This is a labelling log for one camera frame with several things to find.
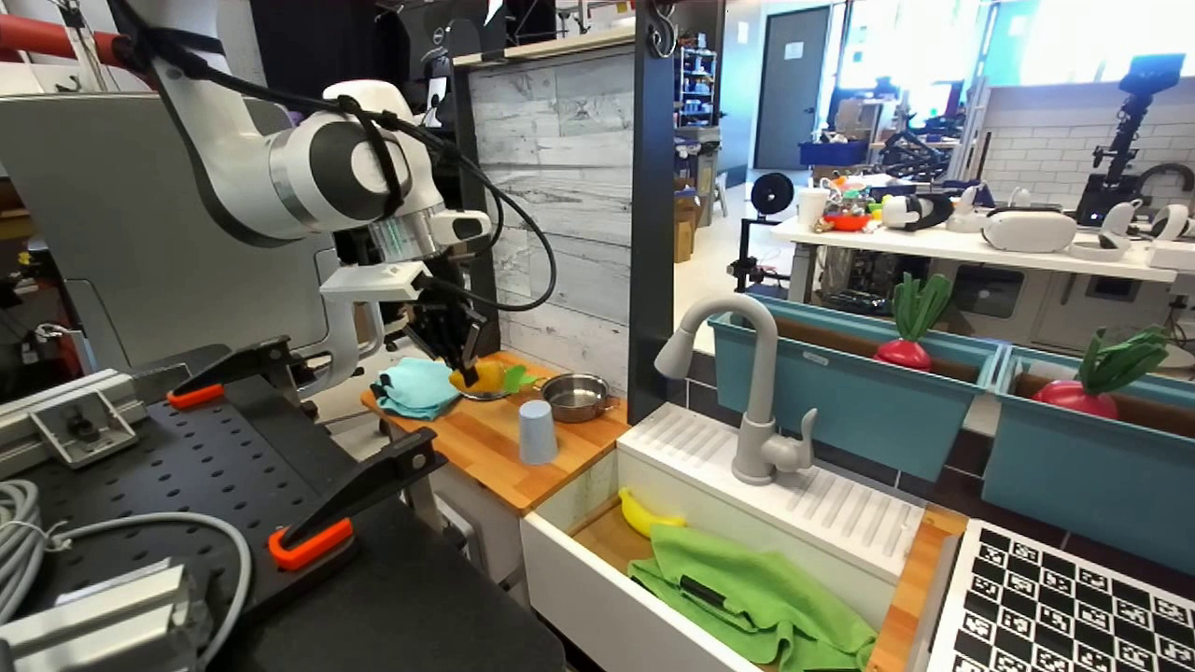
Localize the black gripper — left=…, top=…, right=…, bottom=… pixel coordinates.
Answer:
left=408, top=254, right=487, bottom=387

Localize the small silver pot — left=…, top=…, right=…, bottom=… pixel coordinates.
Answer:
left=543, top=374, right=612, bottom=423

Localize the carrot plushie with green leaves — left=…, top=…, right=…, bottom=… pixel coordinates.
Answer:
left=448, top=357, right=539, bottom=399

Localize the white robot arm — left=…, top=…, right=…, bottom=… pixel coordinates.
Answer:
left=108, top=0, right=493, bottom=376

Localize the left radish plushie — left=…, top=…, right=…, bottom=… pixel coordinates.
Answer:
left=875, top=272, right=951, bottom=369

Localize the radish plushie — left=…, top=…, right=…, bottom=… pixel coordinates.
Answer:
left=1034, top=332, right=1166, bottom=419
left=875, top=272, right=951, bottom=369

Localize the right radish plushie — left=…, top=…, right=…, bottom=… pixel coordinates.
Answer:
left=1034, top=332, right=1166, bottom=419

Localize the teal cloth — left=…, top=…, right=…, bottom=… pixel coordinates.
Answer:
left=368, top=357, right=461, bottom=419

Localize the light blue cup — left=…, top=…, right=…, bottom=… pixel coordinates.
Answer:
left=520, top=399, right=555, bottom=465

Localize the rear black orange clamp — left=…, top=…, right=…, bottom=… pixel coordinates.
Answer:
left=163, top=341, right=298, bottom=412

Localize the black orange clamp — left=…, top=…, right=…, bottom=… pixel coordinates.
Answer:
left=265, top=430, right=446, bottom=576
left=163, top=341, right=298, bottom=412

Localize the front black orange clamp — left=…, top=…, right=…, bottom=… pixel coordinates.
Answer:
left=265, top=430, right=446, bottom=576

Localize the yellow toy banana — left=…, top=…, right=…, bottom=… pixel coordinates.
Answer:
left=621, top=490, right=686, bottom=536

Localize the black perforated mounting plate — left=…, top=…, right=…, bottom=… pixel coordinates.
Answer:
left=0, top=357, right=573, bottom=672

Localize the whitewashed wood backsplash panel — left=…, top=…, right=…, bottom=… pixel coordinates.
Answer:
left=469, top=48, right=635, bottom=387

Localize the grey monitor back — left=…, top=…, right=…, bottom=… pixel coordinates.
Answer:
left=0, top=92, right=360, bottom=376

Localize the grey toy faucet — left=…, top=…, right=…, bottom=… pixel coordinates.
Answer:
left=652, top=296, right=818, bottom=486

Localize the green cloth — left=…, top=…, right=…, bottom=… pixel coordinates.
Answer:
left=629, top=525, right=878, bottom=672

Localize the white toy sink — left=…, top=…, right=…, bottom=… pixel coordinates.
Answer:
left=520, top=408, right=922, bottom=672

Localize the left teal planter box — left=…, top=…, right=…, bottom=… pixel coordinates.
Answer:
left=771, top=303, right=1010, bottom=480

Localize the teal planter box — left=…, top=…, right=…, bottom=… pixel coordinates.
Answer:
left=771, top=303, right=1010, bottom=480
left=982, top=347, right=1195, bottom=576

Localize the black white calibration board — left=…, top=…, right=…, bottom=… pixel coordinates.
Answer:
left=926, top=519, right=1195, bottom=672

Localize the white background table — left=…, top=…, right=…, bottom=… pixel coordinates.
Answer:
left=776, top=220, right=1195, bottom=347

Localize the right teal planter box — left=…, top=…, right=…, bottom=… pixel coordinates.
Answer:
left=982, top=347, right=1195, bottom=576

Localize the grey cable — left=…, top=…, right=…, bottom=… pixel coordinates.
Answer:
left=0, top=474, right=256, bottom=672

